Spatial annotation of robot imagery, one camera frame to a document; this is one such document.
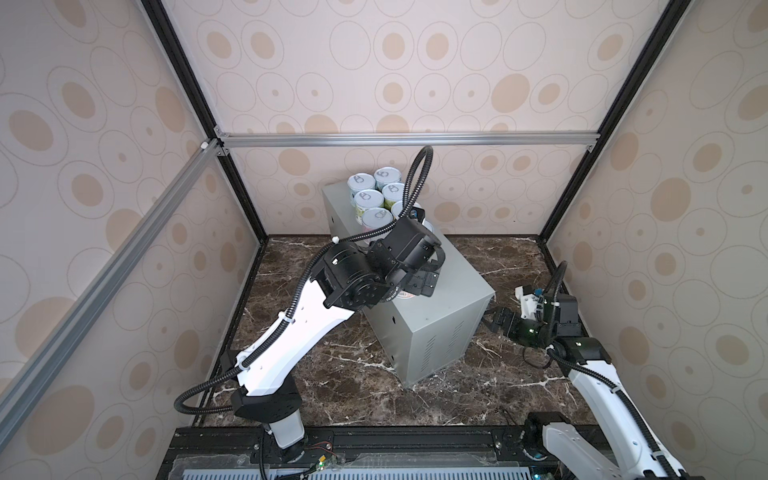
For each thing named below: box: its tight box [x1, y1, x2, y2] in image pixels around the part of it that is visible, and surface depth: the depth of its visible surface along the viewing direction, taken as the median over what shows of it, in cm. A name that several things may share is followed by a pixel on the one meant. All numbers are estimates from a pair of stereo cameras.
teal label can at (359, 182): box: [347, 173, 376, 207], surface depth 79 cm
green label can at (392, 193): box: [380, 182, 405, 210], surface depth 77 cm
